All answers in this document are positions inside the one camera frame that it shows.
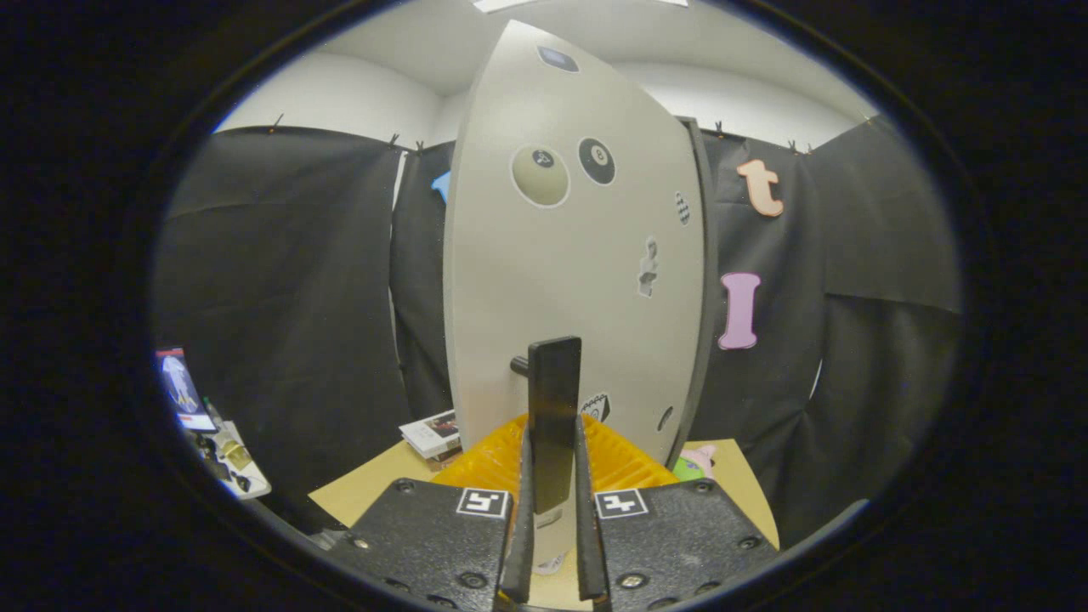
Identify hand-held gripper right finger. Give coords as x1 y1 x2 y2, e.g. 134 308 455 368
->
574 414 779 612

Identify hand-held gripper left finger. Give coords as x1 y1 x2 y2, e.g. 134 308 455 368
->
327 414 536 612

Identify black door handle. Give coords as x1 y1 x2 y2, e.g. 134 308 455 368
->
510 336 584 515

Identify light grey shoe cabinet door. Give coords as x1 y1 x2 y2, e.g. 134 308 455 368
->
444 19 708 587

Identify grey shoe cabinet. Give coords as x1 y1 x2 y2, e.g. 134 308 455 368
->
680 117 720 468

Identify green and pink plush toy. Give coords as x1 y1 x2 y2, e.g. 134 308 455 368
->
671 444 717 483

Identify white book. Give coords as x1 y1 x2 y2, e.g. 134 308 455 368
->
399 411 462 460

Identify black backdrop cloth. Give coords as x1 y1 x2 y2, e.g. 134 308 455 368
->
153 115 963 545

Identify lit tablet screen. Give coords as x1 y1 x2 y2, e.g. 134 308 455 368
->
156 346 219 434

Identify long ceiling light panel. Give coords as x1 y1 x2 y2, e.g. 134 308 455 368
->
473 0 689 14

